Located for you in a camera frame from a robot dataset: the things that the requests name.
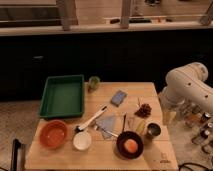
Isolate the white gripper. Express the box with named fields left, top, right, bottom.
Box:
left=160, top=97, right=181, bottom=126

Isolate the blue sponge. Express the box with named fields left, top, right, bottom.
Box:
left=111, top=90, right=127, bottom=106

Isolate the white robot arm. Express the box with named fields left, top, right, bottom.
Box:
left=158, top=62, right=213, bottom=125

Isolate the metal cup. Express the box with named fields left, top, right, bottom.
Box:
left=146, top=123, right=161, bottom=139

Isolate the green paper cup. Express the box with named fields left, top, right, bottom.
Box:
left=88, top=76, right=100, bottom=90

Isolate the yellow banana piece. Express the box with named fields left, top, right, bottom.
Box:
left=136, top=120, right=146, bottom=135

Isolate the orange ball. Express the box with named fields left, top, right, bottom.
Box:
left=124, top=139, right=138, bottom=153

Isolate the black frying pan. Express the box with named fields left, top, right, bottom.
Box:
left=116, top=117, right=144, bottom=159

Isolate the grey blue cloth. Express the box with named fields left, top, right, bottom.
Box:
left=95, top=115, right=116, bottom=139

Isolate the white small bowl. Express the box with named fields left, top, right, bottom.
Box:
left=73, top=131, right=92, bottom=151

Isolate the green plastic tray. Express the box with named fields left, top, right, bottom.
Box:
left=39, top=75, right=84, bottom=119

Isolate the orange bowl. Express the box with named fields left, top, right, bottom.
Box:
left=39, top=120, right=68, bottom=149

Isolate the black cable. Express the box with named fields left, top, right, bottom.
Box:
left=178, top=161, right=213, bottom=171

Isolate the black chair frame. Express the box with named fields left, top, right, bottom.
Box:
left=10, top=139, right=26, bottom=171

